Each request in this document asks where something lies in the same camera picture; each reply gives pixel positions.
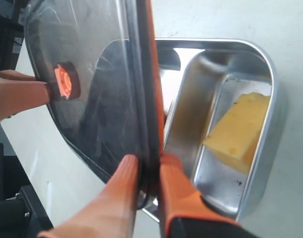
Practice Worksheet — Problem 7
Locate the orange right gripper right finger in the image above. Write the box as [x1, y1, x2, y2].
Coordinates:
[159, 154, 255, 238]

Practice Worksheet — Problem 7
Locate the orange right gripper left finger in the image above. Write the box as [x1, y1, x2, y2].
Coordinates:
[38, 155, 139, 238]

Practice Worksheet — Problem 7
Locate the yellow cheese block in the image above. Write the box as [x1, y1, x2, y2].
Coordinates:
[203, 92, 270, 174]

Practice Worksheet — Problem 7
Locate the steel lunch box lid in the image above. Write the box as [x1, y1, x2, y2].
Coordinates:
[24, 0, 164, 209]

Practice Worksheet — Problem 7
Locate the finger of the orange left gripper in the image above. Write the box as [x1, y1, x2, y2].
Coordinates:
[0, 69, 36, 81]
[0, 80, 51, 121]

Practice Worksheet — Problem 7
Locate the steel two-compartment lunch box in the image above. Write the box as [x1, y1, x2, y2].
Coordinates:
[156, 38, 287, 221]

